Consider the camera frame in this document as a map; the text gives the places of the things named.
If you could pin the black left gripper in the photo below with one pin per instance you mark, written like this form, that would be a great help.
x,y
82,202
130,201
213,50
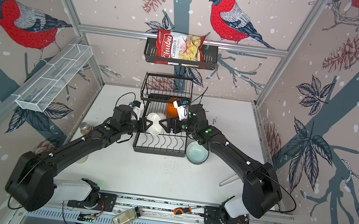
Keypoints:
x,y
143,125

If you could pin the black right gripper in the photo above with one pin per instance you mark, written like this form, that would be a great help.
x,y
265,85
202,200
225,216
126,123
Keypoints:
x,y
175,123

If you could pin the white ceramic bowl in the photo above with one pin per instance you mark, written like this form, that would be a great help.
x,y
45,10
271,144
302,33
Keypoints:
x,y
155,128

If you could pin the orange glass bowl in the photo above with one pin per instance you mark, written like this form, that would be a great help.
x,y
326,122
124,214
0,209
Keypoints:
x,y
171,110

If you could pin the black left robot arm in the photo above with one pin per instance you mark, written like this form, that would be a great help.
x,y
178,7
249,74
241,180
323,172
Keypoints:
x,y
32,180

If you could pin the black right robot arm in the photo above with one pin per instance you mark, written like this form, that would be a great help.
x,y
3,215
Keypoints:
x,y
261,189

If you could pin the light green glazed bowl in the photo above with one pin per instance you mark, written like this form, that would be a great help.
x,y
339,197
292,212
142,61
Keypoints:
x,y
196,153

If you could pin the small jar with brown contents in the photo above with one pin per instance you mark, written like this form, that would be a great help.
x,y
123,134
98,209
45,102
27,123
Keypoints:
x,y
85,128

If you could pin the red cassava chips bag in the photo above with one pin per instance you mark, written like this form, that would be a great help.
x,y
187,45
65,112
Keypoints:
x,y
179,46

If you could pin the beige electronic box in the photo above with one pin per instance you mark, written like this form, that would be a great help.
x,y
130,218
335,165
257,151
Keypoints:
x,y
127,216

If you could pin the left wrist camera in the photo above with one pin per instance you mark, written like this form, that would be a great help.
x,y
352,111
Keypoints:
x,y
137,108

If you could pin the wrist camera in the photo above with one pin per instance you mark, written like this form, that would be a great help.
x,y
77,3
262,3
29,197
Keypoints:
x,y
181,107
137,108

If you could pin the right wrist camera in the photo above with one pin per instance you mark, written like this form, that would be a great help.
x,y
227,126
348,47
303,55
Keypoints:
x,y
181,107

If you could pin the black wire dish rack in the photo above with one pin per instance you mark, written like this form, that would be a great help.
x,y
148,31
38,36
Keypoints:
x,y
163,136

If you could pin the orange handled screwdriver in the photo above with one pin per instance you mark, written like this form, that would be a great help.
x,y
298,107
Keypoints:
x,y
182,210

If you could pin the black wall basket shelf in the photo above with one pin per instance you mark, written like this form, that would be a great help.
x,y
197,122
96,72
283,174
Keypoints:
x,y
204,57

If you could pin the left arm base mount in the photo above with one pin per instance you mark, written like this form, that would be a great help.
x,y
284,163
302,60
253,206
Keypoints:
x,y
94,198

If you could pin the white wire wall shelf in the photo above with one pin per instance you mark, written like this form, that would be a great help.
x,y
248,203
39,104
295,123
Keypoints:
x,y
58,73

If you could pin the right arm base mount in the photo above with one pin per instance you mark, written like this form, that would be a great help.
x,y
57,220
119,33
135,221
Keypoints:
x,y
231,211

